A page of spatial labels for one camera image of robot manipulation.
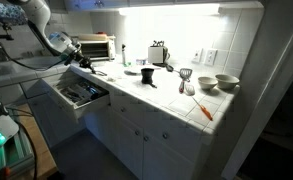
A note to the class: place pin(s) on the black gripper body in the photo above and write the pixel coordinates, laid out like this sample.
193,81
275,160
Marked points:
82,60

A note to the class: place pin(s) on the stainless steel spoon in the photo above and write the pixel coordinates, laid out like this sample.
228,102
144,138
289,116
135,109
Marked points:
93,70

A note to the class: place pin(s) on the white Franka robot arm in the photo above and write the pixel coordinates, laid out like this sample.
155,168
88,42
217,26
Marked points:
39,13

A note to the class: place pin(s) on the white kitchen drawer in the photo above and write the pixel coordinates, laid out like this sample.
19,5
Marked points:
86,108

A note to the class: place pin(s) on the white toaster oven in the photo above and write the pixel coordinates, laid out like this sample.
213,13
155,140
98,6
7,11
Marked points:
97,50

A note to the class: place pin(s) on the white wooden cutlery organizer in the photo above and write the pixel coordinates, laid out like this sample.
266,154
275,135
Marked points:
77,93

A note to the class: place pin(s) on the slim white bottle dark cap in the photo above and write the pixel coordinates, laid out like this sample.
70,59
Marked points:
123,56

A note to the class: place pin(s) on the green cloth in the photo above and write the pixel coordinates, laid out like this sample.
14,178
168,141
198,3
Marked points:
128,64

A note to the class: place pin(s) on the clear water bottle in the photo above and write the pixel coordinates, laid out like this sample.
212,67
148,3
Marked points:
141,62

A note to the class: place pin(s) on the round metal cabinet knob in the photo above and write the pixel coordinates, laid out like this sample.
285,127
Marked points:
123,109
146,138
165,135
137,132

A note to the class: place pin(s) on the small black pot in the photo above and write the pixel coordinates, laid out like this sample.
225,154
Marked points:
147,76

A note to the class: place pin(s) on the black plastic ladle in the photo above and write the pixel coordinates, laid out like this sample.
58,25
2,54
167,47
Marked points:
169,68

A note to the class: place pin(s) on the white corner base cabinet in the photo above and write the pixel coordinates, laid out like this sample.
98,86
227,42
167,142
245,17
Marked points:
9,93

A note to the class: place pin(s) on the floral patterned curtain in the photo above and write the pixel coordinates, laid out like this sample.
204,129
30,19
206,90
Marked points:
2,13

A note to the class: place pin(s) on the under cabinet light strip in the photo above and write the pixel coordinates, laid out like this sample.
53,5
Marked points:
169,9

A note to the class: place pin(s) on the wooden base board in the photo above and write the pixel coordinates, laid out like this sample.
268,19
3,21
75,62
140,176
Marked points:
44,156

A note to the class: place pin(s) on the white silicone spatula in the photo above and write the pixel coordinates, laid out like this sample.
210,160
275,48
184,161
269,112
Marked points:
189,89

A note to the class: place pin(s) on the green lit robot stand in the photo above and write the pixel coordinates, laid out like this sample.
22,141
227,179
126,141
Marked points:
16,153

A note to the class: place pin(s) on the white ceramic bowl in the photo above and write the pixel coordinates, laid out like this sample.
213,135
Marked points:
207,82
227,81

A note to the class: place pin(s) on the dark wall cabinet knob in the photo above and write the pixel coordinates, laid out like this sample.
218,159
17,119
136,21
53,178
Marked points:
76,5
99,3

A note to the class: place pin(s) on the white wall cabinets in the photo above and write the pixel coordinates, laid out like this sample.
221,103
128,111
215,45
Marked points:
152,2

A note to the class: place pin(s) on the white wall outlet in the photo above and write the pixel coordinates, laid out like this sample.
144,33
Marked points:
197,56

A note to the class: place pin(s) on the white wall switch plate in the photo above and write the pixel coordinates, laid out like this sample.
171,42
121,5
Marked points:
211,57

